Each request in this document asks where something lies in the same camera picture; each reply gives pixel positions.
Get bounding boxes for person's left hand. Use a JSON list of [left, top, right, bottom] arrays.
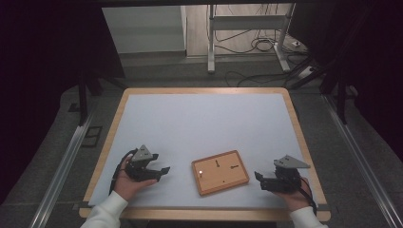
[[113, 156, 158, 202]]

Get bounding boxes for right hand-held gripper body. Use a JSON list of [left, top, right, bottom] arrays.
[[273, 154, 312, 194]]

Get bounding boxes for black floor cables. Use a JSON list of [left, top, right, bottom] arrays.
[[214, 3, 313, 88]]

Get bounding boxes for aluminium rail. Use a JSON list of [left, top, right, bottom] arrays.
[[29, 115, 93, 228], [320, 94, 403, 228]]

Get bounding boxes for dark curtain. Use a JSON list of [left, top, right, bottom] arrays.
[[0, 0, 125, 205], [289, 0, 403, 162]]

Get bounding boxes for black floor frame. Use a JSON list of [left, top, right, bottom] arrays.
[[80, 125, 104, 148]]

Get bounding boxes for white power strip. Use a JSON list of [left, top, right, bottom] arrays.
[[296, 65, 318, 80]]

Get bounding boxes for white cabinet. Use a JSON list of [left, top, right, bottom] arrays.
[[101, 5, 188, 55]]

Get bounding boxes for wooden table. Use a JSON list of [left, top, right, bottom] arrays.
[[78, 86, 332, 222]]

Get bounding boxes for black metal stand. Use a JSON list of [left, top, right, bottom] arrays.
[[288, 3, 376, 125], [76, 70, 128, 127]]

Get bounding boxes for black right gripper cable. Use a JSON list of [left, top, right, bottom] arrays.
[[299, 176, 318, 217]]

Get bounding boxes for wooden picture frame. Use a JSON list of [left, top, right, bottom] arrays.
[[190, 149, 251, 197]]

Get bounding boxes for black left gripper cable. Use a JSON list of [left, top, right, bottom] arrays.
[[108, 149, 136, 196]]

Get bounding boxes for person's right hand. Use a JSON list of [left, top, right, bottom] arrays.
[[274, 177, 314, 213]]

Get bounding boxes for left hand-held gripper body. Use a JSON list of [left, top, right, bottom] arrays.
[[125, 144, 153, 182]]

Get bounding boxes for white metal stand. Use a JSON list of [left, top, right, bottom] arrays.
[[206, 3, 297, 75]]

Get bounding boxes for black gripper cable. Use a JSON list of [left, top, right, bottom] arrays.
[[108, 149, 136, 196], [299, 176, 318, 217]]

